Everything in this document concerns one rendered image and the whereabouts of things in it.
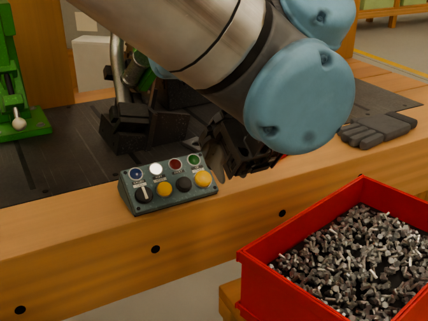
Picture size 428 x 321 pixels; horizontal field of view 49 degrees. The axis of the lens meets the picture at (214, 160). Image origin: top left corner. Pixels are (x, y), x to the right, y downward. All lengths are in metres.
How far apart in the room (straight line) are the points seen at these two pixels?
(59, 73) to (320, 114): 1.01
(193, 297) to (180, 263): 1.07
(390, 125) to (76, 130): 0.68
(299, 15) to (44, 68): 0.89
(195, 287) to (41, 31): 1.16
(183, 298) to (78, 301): 1.12
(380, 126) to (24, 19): 0.84
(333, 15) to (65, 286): 0.56
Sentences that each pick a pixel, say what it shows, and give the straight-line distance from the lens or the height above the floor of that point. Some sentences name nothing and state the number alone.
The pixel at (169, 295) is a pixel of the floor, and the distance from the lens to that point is 1.91.
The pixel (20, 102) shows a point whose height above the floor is 0.98.
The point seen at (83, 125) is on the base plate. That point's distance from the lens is 1.10.
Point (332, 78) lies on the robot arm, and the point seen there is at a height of 1.24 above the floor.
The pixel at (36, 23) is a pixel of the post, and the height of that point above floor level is 1.10.
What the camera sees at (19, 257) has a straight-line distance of 0.73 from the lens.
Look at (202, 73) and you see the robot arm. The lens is 0.29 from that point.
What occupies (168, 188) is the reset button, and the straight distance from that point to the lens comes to 0.75.
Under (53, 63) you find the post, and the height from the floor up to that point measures 1.00.
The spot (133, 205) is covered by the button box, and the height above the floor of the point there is 0.92.
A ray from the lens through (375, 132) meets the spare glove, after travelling 1.04.
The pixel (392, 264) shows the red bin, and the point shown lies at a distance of 0.72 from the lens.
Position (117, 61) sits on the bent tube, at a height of 1.05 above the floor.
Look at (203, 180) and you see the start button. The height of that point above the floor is 0.93.
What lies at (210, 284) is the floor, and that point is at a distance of 1.95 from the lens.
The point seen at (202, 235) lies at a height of 0.83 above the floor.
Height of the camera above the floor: 1.32
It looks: 28 degrees down
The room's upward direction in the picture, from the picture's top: straight up
